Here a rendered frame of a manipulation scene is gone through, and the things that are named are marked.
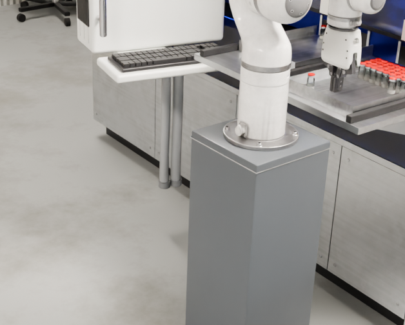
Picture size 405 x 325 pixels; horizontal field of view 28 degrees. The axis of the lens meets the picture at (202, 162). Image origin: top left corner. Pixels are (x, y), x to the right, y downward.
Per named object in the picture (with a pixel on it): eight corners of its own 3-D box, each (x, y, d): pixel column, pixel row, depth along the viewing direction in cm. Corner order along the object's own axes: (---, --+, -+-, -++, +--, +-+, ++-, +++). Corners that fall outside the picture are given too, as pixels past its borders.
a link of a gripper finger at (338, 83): (352, 68, 206) (349, 93, 209) (343, 65, 208) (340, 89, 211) (343, 71, 204) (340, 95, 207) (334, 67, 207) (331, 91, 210)
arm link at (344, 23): (369, 15, 201) (368, 28, 202) (344, 8, 207) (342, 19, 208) (346, 20, 196) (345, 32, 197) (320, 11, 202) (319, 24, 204)
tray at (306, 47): (315, 35, 277) (316, 24, 276) (372, 55, 259) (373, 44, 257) (238, 50, 258) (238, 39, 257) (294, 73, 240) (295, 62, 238)
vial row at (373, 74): (360, 75, 240) (362, 60, 238) (407, 94, 227) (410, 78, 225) (355, 77, 238) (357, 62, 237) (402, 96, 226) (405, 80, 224)
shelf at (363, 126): (304, 37, 282) (305, 31, 281) (473, 98, 232) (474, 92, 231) (193, 59, 255) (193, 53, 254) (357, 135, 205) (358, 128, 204)
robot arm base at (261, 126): (257, 157, 191) (263, 84, 183) (207, 131, 204) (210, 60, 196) (314, 139, 202) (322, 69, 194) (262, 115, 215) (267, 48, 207)
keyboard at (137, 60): (215, 47, 285) (215, 40, 284) (233, 59, 274) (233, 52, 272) (107, 59, 268) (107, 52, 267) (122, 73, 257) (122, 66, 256)
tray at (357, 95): (367, 68, 247) (368, 57, 245) (435, 95, 228) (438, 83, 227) (284, 89, 228) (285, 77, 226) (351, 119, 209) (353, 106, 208)
